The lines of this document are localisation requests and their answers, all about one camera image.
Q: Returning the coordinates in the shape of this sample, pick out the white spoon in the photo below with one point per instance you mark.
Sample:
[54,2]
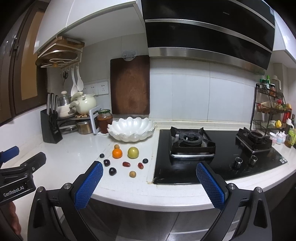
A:
[74,88]
[80,84]

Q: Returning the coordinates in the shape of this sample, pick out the white spoon left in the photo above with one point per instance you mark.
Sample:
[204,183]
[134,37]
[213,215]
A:
[74,88]

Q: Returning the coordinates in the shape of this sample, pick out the black range hood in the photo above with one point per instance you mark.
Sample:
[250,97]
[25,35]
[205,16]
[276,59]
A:
[236,33]

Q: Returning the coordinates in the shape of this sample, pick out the white spoon right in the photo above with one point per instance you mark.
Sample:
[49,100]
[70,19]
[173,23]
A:
[80,84]

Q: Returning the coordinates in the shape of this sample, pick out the stove knob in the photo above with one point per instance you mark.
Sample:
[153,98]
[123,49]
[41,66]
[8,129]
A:
[237,163]
[252,160]

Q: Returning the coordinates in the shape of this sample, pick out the stove knob left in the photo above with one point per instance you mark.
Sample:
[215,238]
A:
[237,163]

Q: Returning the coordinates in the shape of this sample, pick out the white wall rack with boards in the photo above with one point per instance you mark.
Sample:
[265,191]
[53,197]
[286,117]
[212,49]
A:
[60,53]

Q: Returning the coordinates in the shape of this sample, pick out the white scalloped bowl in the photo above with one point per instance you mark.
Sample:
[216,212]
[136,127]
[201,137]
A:
[132,130]

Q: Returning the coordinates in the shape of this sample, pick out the black knife block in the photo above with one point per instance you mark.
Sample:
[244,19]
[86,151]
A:
[49,116]

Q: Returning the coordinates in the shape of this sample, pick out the brown wooden cutting board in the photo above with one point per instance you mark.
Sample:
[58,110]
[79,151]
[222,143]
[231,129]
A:
[130,86]

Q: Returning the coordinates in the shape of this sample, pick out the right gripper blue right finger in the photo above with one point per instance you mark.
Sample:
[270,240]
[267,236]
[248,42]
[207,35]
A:
[255,222]

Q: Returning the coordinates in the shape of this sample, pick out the burner grate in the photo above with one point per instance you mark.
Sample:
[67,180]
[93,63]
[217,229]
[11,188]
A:
[190,144]
[254,140]

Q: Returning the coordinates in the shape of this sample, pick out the glass jar green lid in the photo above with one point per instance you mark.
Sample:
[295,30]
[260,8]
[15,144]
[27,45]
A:
[104,118]

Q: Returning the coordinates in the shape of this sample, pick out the black gas stove top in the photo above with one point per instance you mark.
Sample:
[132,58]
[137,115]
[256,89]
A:
[228,147]

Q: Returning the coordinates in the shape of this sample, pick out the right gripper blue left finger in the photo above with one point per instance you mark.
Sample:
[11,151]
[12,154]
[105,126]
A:
[44,222]

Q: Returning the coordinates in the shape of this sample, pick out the white tablet stand frame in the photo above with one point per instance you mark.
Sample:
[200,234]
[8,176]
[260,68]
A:
[93,113]

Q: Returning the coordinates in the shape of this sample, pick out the left burner grate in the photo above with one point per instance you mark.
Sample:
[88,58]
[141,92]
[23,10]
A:
[190,144]

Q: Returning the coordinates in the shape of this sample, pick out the green apple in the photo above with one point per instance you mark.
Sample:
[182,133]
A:
[133,153]

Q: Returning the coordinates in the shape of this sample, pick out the wall power sockets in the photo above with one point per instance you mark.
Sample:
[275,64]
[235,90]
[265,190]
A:
[101,88]

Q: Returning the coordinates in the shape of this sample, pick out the red cherry tomato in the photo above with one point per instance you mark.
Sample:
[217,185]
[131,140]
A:
[140,165]
[126,164]

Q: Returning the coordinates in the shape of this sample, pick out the small steel pot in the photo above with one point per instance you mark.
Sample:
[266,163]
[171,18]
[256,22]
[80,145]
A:
[84,127]

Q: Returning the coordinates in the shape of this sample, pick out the cream ceramic pot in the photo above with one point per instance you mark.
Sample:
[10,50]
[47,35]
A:
[83,103]

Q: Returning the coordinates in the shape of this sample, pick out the stove knob right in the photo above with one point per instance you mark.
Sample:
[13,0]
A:
[252,160]

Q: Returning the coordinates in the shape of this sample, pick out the right burner grate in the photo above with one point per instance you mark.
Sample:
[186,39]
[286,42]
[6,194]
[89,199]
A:
[254,140]

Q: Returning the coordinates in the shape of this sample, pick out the white upper cabinet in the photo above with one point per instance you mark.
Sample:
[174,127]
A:
[89,21]

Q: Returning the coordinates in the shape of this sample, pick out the left human hand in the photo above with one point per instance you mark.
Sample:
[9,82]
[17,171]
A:
[14,220]

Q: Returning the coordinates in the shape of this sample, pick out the orange tangerine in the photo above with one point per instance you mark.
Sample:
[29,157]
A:
[117,153]

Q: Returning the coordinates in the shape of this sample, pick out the black wire spice rack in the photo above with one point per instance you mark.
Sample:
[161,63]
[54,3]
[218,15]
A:
[270,110]

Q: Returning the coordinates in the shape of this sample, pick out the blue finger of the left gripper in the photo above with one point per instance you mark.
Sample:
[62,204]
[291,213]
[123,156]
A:
[9,154]
[34,163]

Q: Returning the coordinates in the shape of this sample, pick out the white steamer pot with lid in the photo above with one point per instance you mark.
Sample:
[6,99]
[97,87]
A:
[64,110]

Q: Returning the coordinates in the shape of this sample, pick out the dark grape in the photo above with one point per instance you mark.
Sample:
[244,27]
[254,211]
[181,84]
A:
[106,162]
[112,171]

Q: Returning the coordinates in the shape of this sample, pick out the black scissors hanging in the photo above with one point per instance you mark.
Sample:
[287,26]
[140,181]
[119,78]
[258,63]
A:
[65,76]

